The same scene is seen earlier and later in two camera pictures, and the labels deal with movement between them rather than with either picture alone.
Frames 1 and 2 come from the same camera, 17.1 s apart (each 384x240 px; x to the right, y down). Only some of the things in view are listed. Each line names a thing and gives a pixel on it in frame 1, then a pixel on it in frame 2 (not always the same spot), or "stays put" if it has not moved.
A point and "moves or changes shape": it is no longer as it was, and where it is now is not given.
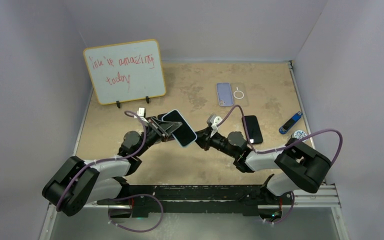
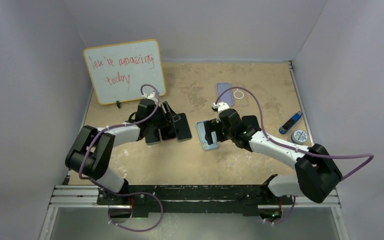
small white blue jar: x=298 y=134 stays put
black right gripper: x=204 y=138 to x=212 y=126
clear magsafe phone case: x=240 y=95 stays put
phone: x=184 y=135 moves or changes shape
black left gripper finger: x=164 y=128 to x=170 y=114
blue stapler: x=283 y=129 stays put
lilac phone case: x=225 y=94 stays put
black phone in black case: x=254 y=131 stays put
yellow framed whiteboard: x=126 y=71 stays put
